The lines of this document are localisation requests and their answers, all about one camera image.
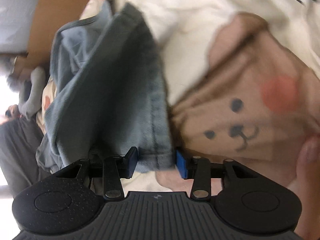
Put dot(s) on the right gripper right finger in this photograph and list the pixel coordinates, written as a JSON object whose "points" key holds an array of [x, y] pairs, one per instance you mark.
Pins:
{"points": [[202, 171]]}

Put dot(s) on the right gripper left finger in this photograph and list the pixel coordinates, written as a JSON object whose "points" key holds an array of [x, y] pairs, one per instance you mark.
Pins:
{"points": [[111, 169]]}

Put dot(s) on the blue denim jeans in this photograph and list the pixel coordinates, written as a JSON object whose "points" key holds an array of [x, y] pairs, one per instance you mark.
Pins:
{"points": [[110, 93]]}

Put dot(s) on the person's bare hand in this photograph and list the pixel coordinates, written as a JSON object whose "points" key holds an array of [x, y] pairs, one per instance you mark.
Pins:
{"points": [[306, 187]]}

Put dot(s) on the dark grey folded blanket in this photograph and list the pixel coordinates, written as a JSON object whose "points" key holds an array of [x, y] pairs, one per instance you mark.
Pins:
{"points": [[20, 139]]}

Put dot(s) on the cream bear print bedsheet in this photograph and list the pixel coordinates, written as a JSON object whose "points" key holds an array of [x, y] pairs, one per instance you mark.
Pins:
{"points": [[233, 90]]}

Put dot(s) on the grey neck pillow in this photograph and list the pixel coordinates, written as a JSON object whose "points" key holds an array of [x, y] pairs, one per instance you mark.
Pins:
{"points": [[30, 96]]}

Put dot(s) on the brown cardboard box wall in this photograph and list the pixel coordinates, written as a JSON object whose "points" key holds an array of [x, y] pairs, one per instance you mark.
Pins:
{"points": [[49, 16]]}

